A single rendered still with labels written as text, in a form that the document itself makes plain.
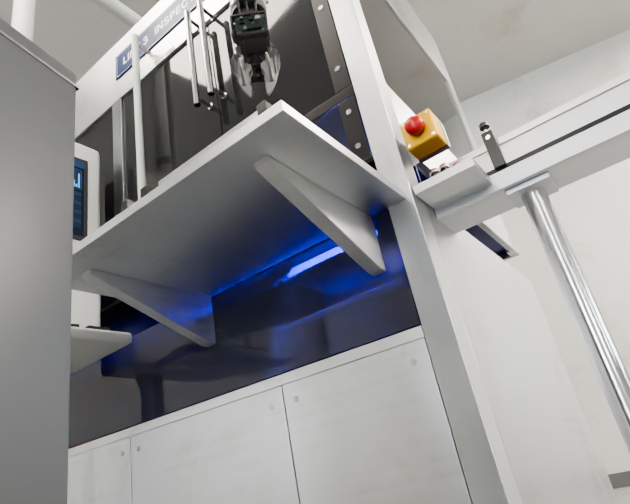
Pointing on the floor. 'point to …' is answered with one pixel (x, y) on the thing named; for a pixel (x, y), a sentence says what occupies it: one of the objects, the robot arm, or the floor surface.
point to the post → (427, 274)
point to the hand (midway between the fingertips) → (259, 93)
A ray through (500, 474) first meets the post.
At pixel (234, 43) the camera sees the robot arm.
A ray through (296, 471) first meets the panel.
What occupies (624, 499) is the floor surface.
